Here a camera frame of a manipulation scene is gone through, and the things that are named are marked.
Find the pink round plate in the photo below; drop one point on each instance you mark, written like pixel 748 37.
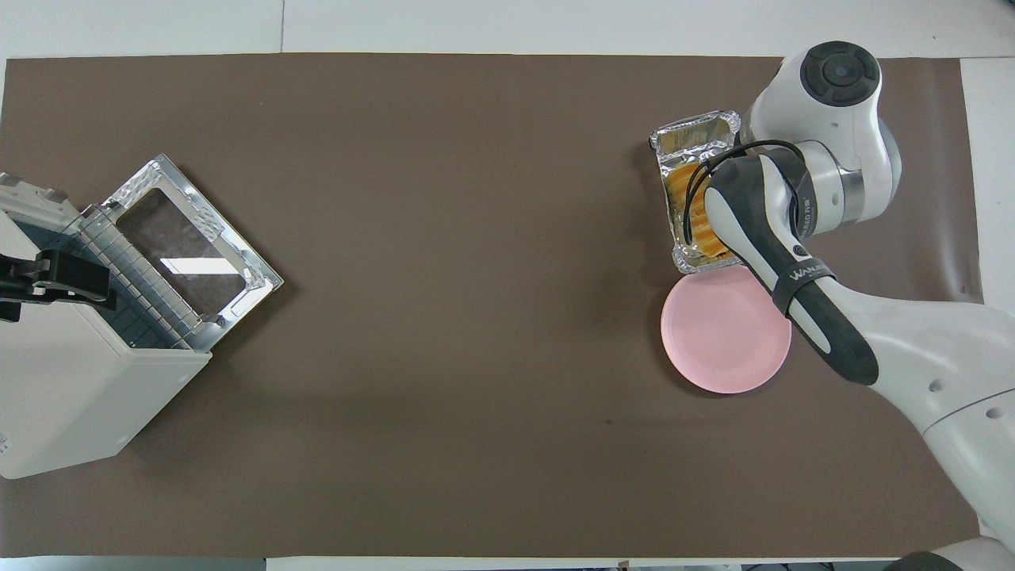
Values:
pixel 721 341

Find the aluminium foil tray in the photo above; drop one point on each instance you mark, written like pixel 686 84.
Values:
pixel 690 139

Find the yellow sliced bread loaf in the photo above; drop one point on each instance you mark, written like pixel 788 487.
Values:
pixel 698 234

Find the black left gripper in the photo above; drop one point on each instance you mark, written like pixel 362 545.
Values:
pixel 71 277

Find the glass oven door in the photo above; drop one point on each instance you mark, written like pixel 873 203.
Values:
pixel 230 262

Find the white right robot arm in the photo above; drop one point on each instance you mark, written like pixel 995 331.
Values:
pixel 936 357

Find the cream toaster oven body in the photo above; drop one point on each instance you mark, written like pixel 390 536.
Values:
pixel 63 396

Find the brown table mat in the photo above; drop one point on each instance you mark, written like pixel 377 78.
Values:
pixel 476 317

